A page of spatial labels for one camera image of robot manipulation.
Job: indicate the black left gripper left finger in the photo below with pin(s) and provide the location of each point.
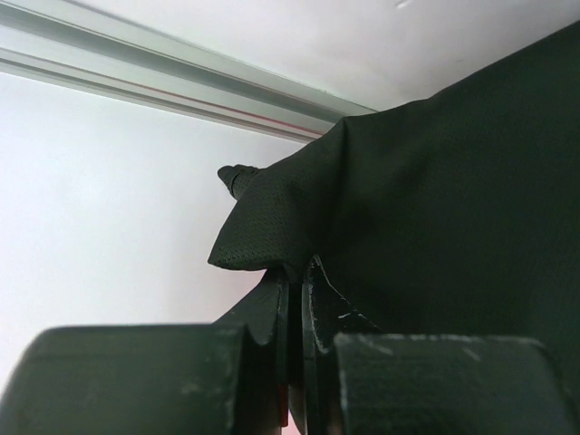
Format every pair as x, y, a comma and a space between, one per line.
227, 377

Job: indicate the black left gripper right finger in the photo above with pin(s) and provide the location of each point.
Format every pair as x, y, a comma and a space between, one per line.
360, 380

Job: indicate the black t-shirt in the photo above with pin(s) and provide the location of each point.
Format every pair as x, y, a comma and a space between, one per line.
458, 214

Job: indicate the left corner aluminium post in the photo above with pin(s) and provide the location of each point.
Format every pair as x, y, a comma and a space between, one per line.
77, 46

